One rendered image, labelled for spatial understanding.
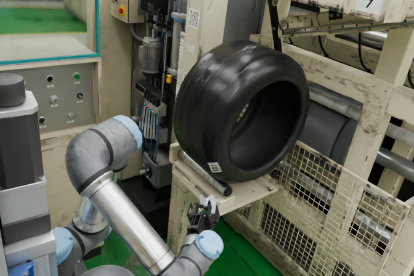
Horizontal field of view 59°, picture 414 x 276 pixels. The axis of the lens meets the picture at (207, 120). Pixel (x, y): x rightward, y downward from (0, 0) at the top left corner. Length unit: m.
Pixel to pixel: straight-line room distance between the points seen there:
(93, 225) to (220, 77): 0.65
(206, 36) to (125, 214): 0.92
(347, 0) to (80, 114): 1.30
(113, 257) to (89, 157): 1.60
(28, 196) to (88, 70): 1.15
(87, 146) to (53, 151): 0.97
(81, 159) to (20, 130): 0.27
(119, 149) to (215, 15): 0.82
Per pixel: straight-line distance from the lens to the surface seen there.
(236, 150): 1.78
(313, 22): 1.67
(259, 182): 1.79
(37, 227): 0.81
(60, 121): 1.90
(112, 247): 2.53
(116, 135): 0.99
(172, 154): 1.71
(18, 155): 0.71
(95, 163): 0.92
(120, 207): 0.91
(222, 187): 1.52
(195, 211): 1.20
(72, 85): 1.84
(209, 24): 1.59
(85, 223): 1.26
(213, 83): 1.31
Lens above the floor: 1.81
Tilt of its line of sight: 26 degrees down
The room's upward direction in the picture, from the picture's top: 7 degrees clockwise
